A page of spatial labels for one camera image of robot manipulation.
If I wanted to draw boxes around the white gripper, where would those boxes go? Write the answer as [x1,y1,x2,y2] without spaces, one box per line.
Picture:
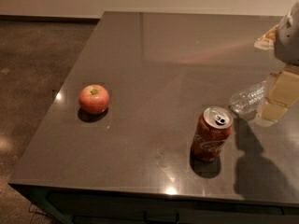
[254,2,299,127]

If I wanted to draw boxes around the red coke can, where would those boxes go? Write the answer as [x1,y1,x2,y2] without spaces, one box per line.
[191,106,233,162]

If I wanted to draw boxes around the clear plastic water bottle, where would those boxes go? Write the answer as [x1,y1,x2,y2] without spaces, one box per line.
[230,81,265,115]

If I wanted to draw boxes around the snack bag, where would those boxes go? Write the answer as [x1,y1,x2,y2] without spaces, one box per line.
[254,25,278,50]

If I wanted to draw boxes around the red apple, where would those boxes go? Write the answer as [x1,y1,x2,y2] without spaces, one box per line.
[78,85,109,115]

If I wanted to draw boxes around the black drawer handle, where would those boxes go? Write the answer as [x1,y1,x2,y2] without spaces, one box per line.
[143,211,180,224]

